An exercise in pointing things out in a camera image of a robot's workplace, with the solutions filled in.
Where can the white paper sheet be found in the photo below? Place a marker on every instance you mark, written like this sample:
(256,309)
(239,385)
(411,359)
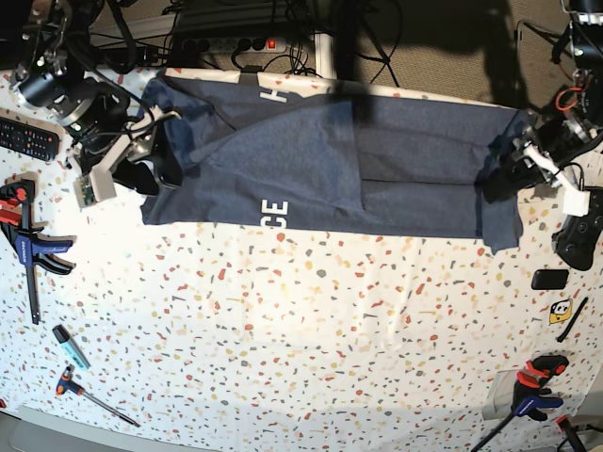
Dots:
(592,166)

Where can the small black case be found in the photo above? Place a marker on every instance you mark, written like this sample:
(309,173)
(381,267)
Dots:
(550,279)

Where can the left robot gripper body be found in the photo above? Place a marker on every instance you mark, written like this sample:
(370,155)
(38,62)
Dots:
(541,155)

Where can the clear plastic bag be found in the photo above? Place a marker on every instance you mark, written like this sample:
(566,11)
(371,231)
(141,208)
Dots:
(500,396)

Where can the black cable tie strip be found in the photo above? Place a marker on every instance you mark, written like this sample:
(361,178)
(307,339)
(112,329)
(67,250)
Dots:
(561,338)

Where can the black game controller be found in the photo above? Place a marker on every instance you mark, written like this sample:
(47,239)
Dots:
(575,242)

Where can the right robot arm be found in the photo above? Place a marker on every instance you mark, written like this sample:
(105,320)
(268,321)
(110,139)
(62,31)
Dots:
(56,55)

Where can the teal highlighter marker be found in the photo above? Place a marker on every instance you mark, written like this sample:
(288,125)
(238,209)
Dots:
(70,347)

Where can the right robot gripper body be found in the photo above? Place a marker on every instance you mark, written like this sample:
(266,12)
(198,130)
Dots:
(104,135)

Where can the orange blue T-handle hex key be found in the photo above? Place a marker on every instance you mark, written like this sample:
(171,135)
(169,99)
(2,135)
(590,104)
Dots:
(66,384)

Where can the black TV remote control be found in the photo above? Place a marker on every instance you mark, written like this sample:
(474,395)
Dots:
(29,140)

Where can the blue black bar clamp left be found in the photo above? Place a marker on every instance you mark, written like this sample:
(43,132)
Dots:
(32,250)

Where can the white power strip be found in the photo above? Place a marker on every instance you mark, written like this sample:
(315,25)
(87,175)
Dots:
(201,46)

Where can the blue black bar clamp right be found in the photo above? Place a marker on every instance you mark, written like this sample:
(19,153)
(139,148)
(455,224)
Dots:
(531,396)

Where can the black table clamp mount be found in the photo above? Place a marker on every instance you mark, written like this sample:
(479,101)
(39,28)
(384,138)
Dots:
(249,75)

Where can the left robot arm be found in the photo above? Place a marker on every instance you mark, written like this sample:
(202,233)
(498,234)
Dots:
(582,38)

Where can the red black clamp corner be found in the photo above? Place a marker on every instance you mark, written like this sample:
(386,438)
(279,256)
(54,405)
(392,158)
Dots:
(571,436)

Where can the blue black bar clamp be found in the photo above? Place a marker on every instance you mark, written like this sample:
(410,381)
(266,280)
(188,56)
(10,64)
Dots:
(32,250)
(531,396)

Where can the blue grey T-shirt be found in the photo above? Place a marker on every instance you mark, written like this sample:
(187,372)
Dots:
(333,162)

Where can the yellow cartoon sticker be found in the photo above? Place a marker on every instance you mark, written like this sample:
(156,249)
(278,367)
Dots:
(560,311)

